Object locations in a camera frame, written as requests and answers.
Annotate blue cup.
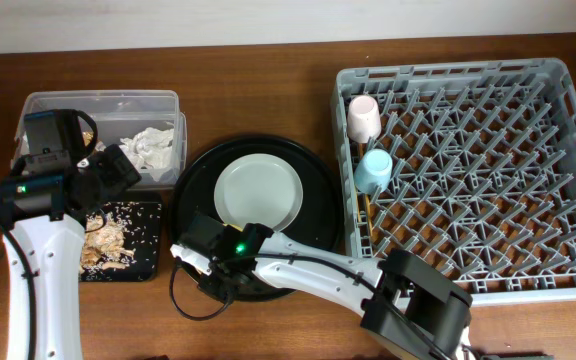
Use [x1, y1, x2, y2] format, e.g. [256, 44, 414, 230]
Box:
[354, 149, 393, 195]

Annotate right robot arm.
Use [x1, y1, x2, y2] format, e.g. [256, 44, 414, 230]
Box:
[170, 214, 472, 359]

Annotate pink cup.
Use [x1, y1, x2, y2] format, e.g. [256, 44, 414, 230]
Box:
[347, 95, 381, 143]

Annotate gold foil wrapper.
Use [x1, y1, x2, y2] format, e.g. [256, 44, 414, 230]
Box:
[82, 131, 94, 146]

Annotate grey dishwasher rack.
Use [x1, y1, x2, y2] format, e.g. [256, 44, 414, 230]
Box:
[331, 58, 576, 306]

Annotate white tissue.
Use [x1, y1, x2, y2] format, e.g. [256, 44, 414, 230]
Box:
[117, 127, 174, 184]

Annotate food scraps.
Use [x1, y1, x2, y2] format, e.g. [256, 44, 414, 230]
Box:
[78, 202, 162, 275]

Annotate grey plate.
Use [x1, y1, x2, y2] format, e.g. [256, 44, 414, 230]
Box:
[214, 153, 304, 231]

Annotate clear plastic waste bin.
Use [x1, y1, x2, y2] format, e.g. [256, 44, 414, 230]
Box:
[21, 90, 187, 191]

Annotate black rectangular tray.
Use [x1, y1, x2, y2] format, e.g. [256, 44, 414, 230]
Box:
[77, 189, 165, 284]

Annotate black round tray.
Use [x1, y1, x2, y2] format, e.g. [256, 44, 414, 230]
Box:
[168, 133, 345, 303]

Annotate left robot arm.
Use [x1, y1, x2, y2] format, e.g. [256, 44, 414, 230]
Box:
[0, 109, 141, 359]

